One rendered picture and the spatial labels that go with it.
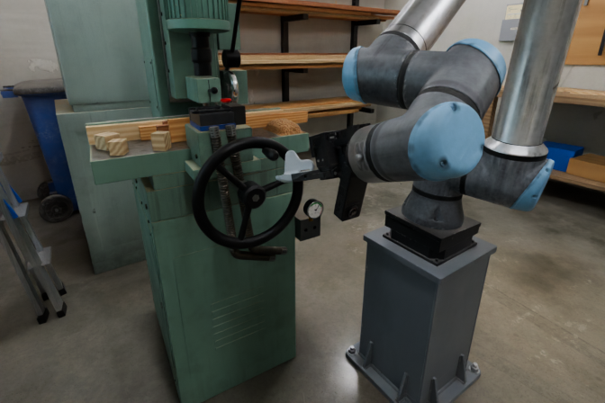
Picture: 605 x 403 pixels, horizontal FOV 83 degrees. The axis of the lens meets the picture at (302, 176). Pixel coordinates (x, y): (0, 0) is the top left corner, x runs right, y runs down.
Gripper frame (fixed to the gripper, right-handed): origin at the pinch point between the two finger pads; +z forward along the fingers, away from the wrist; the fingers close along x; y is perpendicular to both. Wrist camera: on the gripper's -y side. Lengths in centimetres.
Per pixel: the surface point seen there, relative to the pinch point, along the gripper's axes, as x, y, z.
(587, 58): -315, 46, 66
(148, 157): 26.8, 10.6, 31.3
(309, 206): -16.9, -11.3, 32.4
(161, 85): 16, 36, 59
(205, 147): 14.8, 10.5, 21.1
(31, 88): 69, 77, 202
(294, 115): -24, 20, 44
